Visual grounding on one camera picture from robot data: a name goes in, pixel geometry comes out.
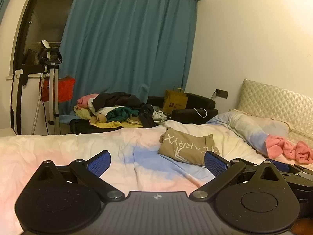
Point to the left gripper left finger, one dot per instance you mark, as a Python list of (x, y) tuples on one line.
[(66, 198)]

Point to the quilted headboard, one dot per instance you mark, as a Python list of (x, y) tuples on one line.
[(268, 101)]

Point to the red fabric basket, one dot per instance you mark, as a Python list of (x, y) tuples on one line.
[(65, 89)]

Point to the pink towel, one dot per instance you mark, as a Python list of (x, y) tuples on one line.
[(277, 145)]

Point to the pile of clothes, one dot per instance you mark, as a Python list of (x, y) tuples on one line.
[(110, 111)]

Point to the blue curtain right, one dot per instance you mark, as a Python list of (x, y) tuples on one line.
[(141, 47)]

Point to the tan t-shirt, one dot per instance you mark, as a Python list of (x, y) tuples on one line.
[(185, 147)]

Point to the wall socket plate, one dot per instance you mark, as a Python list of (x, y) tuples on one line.
[(221, 93)]

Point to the dark window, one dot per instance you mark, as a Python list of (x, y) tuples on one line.
[(40, 20)]

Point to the brown paper bag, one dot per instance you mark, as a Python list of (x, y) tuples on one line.
[(174, 100)]

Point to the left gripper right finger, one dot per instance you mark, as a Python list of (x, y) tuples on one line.
[(224, 194)]

